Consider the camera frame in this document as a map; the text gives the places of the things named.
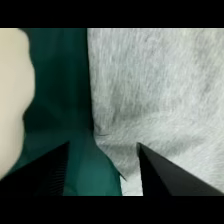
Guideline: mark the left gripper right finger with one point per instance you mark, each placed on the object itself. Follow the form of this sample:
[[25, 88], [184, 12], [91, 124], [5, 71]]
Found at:
[[163, 180]]

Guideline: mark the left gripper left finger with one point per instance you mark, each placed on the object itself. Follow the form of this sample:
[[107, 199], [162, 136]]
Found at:
[[40, 176]]

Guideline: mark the grey garment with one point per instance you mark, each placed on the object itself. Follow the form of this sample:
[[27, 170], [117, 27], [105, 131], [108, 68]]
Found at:
[[156, 90]]

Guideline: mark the cream garment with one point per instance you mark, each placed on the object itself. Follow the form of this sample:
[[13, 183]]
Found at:
[[11, 100]]

